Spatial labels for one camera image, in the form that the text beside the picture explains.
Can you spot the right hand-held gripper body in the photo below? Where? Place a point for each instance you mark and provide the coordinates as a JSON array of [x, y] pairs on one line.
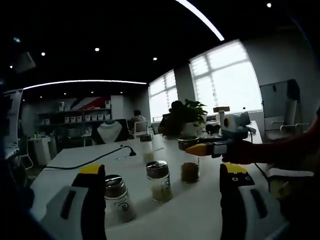
[[235, 125]]

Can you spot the white standing whiteboard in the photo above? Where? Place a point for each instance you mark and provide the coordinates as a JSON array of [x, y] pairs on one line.
[[272, 105]]

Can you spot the seasoning bottle brown powder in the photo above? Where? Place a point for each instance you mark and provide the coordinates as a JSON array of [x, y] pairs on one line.
[[190, 172]]

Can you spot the brown paper bag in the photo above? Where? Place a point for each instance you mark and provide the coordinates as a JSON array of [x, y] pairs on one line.
[[170, 125]]

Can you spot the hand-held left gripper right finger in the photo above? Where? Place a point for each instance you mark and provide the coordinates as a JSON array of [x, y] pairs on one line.
[[247, 207]]

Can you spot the seasoning bottle white granules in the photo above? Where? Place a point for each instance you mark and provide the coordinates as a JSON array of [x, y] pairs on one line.
[[158, 172]]

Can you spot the large window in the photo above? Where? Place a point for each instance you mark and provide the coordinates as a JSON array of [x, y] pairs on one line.
[[225, 82]]

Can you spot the wall shelf unit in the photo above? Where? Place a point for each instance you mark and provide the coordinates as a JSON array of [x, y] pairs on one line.
[[50, 118]]

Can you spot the seasoning bottle little white powder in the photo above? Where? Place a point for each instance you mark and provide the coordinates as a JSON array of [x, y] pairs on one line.
[[117, 190]]

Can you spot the white low cabinet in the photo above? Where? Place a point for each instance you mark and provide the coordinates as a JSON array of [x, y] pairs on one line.
[[42, 150]]

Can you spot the long ceiling light strip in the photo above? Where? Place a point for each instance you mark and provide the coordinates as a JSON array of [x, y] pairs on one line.
[[100, 80], [215, 29]]

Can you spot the narrow window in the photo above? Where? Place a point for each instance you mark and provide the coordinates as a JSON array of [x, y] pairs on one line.
[[162, 97]]

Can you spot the white mesh chair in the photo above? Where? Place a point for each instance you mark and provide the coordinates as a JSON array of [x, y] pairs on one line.
[[140, 127]]

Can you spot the white box on post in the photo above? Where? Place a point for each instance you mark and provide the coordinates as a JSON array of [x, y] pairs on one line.
[[221, 109]]

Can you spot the ceiling air conditioner unit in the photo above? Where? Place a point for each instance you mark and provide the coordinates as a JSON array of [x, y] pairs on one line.
[[25, 62]]

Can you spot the person's right hand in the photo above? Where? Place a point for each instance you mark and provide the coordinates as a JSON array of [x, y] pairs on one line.
[[238, 152]]

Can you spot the seasoning bottle pale powder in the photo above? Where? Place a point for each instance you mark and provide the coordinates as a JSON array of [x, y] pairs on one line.
[[147, 155]]

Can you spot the row of white storage boxes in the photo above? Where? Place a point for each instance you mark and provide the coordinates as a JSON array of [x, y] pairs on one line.
[[95, 117]]

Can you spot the white office chair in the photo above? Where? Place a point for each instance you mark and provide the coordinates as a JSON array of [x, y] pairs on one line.
[[282, 172]]

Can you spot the potted green plant white pot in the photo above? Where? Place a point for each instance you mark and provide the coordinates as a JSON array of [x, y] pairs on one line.
[[197, 110]]

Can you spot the group of round ceiling spotlights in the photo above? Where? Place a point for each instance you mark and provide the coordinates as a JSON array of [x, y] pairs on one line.
[[97, 49]]

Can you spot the small black object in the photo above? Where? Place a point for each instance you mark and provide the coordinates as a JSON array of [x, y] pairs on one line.
[[212, 128]]

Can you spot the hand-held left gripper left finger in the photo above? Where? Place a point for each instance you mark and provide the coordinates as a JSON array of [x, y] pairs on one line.
[[75, 200]]

